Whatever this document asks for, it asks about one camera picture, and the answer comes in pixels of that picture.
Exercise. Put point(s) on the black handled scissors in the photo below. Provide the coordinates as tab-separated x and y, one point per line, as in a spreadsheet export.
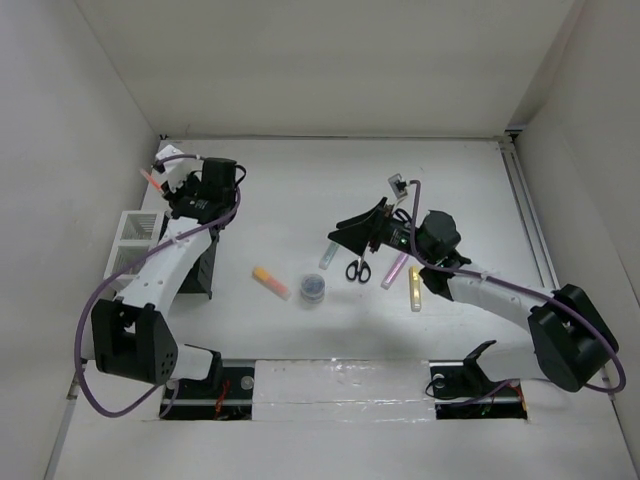
358	271

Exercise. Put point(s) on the orange marker pen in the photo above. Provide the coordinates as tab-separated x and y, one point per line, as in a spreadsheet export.
152	182

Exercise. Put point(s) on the purple highlighter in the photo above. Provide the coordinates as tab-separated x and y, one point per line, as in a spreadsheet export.
394	271

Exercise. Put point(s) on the black desk organizer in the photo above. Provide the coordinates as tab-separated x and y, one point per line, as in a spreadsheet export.
186	264

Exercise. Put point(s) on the jar of rubber bands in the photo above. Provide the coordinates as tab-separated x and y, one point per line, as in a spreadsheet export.
312	290

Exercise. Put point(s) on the white desk organizer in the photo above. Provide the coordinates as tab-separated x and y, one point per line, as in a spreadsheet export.
138	231

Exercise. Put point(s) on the yellow highlighter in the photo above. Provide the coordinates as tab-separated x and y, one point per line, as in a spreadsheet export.
415	282

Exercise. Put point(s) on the black left rest bracket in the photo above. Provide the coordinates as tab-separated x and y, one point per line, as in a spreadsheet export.
229	397

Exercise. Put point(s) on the orange highlighter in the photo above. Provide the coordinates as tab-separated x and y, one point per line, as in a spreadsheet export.
267	280

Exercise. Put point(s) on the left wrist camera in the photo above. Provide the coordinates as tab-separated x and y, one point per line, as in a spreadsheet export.
174	166

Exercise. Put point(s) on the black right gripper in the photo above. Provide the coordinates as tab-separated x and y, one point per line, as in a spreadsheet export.
359	232

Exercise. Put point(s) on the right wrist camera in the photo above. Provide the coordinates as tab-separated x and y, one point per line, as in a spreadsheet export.
398	186

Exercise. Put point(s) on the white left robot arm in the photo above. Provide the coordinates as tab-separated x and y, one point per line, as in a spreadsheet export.
131	335

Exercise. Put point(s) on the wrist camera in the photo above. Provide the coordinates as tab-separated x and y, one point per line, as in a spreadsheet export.
398	186
174	166

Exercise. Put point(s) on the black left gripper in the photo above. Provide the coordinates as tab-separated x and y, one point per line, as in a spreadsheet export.
175	196

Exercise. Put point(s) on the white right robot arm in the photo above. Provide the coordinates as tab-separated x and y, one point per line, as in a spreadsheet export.
570	342

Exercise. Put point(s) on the green highlighter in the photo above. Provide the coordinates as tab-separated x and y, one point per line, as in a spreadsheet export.
328	256

